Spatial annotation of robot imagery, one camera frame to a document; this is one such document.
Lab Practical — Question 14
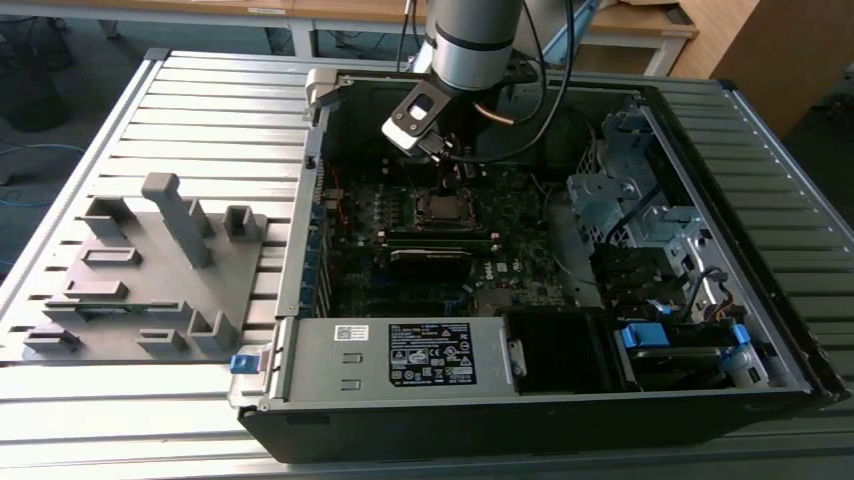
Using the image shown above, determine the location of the silver CPU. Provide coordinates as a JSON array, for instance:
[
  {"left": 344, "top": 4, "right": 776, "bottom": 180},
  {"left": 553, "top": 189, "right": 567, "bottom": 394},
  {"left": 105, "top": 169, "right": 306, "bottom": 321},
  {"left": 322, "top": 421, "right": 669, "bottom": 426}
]
[{"left": 425, "top": 195, "right": 467, "bottom": 221}]

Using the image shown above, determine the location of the metal socket cover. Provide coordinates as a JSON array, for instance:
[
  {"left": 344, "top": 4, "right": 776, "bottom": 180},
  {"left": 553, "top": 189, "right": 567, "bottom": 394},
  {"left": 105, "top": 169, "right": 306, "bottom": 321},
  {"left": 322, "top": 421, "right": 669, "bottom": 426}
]
[{"left": 412, "top": 188, "right": 480, "bottom": 226}]

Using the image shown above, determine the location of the CPU socket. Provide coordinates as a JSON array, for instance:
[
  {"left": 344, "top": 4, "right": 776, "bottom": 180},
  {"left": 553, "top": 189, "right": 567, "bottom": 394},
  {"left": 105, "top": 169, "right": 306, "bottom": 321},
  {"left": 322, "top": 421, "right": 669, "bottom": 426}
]
[{"left": 409, "top": 185, "right": 485, "bottom": 232}]

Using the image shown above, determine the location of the black RAM slot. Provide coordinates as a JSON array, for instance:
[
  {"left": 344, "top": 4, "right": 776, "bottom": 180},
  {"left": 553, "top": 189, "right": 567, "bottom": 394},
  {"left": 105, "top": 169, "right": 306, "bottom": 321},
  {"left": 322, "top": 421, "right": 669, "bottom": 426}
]
[
  {"left": 384, "top": 228, "right": 489, "bottom": 241},
  {"left": 383, "top": 239, "right": 488, "bottom": 251}
]

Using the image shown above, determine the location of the copper coloured curved tube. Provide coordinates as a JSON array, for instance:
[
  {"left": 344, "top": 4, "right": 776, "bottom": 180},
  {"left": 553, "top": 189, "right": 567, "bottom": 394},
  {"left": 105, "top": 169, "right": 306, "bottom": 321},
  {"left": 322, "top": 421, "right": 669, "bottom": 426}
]
[{"left": 471, "top": 101, "right": 516, "bottom": 127}]

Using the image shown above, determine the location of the silver metal drive cage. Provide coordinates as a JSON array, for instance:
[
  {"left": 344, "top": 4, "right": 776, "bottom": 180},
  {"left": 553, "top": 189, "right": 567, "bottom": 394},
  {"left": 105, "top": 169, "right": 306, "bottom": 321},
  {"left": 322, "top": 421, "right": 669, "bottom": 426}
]
[{"left": 564, "top": 97, "right": 721, "bottom": 281}]

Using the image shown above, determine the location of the grey case release latch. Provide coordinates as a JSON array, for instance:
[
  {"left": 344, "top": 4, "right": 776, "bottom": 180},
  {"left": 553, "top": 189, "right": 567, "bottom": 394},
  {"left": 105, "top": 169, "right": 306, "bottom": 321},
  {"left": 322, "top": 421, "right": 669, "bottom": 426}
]
[{"left": 304, "top": 68, "right": 342, "bottom": 122}]

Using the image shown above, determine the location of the green motherboard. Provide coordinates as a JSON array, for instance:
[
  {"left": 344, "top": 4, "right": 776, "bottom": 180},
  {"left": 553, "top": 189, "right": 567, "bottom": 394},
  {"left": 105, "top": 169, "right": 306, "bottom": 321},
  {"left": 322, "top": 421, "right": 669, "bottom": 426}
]
[{"left": 318, "top": 169, "right": 601, "bottom": 319}]

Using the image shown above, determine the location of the black heatsink block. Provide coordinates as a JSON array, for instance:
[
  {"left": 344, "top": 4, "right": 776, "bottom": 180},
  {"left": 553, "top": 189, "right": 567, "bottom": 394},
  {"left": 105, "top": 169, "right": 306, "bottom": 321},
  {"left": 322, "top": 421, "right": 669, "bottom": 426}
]
[{"left": 388, "top": 248, "right": 476, "bottom": 282}]

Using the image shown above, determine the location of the bronze chipset heatsink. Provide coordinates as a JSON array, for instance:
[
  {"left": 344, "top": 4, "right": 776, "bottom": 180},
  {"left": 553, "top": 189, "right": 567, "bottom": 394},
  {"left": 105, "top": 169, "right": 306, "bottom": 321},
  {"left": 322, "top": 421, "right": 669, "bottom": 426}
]
[{"left": 473, "top": 287, "right": 516, "bottom": 312}]

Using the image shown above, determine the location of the blue disk carrier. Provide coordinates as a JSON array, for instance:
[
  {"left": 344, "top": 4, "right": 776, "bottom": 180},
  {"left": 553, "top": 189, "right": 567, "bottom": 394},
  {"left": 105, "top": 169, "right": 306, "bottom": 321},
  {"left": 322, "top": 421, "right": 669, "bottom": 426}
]
[{"left": 616, "top": 322, "right": 671, "bottom": 349}]

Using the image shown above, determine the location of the wooden cabinet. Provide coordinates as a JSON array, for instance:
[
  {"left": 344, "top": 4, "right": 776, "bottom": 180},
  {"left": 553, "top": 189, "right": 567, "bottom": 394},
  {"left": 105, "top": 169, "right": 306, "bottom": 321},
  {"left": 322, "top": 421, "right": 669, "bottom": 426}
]
[{"left": 669, "top": 0, "right": 854, "bottom": 139}]

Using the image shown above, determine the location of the grey power supply unit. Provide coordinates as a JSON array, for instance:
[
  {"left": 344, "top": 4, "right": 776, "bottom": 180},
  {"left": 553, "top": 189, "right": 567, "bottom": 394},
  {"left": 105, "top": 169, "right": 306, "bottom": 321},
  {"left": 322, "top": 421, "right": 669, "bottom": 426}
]
[{"left": 269, "top": 316, "right": 528, "bottom": 404}]

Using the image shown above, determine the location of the grey parts rack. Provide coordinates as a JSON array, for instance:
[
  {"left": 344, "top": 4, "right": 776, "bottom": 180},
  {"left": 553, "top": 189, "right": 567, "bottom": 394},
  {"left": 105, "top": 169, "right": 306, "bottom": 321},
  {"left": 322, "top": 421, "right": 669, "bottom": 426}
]
[{"left": 18, "top": 172, "right": 272, "bottom": 362}]

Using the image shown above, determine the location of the black disk drive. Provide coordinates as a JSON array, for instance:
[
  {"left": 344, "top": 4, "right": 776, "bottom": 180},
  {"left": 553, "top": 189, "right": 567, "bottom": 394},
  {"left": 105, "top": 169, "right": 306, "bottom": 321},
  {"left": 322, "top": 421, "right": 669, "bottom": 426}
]
[{"left": 629, "top": 347, "right": 727, "bottom": 392}]

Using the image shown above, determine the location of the black open PC case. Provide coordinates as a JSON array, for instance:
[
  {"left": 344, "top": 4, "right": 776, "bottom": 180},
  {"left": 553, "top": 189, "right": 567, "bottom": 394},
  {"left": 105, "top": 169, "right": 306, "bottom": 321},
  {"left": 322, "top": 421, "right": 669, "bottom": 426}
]
[{"left": 225, "top": 67, "right": 852, "bottom": 466}]

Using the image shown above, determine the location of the green RAM stick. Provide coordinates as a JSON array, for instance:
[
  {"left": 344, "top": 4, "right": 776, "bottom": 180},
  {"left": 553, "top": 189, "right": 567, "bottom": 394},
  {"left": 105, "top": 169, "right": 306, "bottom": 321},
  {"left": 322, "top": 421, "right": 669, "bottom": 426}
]
[{"left": 76, "top": 303, "right": 152, "bottom": 317}]

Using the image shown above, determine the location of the black office chair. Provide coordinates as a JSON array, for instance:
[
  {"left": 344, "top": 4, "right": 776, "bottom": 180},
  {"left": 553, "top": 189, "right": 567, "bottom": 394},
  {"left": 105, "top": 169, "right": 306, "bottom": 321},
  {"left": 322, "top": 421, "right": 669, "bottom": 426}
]
[{"left": 0, "top": 14, "right": 76, "bottom": 134}]

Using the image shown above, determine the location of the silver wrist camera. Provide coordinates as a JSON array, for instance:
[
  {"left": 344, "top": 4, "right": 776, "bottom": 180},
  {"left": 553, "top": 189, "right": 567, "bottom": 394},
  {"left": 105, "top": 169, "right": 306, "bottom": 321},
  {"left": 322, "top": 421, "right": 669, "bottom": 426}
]
[{"left": 379, "top": 82, "right": 449, "bottom": 155}]

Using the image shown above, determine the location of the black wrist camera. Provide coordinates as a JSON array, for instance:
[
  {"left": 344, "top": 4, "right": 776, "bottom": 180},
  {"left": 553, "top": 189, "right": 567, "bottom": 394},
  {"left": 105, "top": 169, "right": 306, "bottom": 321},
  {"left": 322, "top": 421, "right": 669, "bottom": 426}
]
[{"left": 504, "top": 58, "right": 543, "bottom": 97}]

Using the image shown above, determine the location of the black camera cable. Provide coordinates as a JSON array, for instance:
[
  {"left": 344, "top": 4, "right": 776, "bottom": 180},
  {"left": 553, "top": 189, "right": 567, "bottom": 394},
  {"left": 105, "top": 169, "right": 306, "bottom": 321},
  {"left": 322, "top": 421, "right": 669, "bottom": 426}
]
[{"left": 443, "top": 0, "right": 576, "bottom": 164}]

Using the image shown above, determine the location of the black drive cable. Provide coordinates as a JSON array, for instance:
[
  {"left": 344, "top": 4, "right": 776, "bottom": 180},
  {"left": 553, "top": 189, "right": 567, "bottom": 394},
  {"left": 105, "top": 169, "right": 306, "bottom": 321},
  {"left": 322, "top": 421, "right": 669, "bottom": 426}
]
[{"left": 601, "top": 180, "right": 665, "bottom": 249}]

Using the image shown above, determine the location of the wooden desk white frame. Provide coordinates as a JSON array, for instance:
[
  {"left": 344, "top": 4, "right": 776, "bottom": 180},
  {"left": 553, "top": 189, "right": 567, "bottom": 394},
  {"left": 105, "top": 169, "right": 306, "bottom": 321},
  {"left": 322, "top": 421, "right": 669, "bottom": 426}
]
[{"left": 0, "top": 0, "right": 700, "bottom": 76}]

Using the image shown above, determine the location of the blue floor cable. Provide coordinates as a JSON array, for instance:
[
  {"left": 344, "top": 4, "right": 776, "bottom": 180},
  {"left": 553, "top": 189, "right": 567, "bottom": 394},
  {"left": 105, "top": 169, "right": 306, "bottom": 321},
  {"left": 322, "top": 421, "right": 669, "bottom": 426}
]
[{"left": 0, "top": 142, "right": 86, "bottom": 156}]

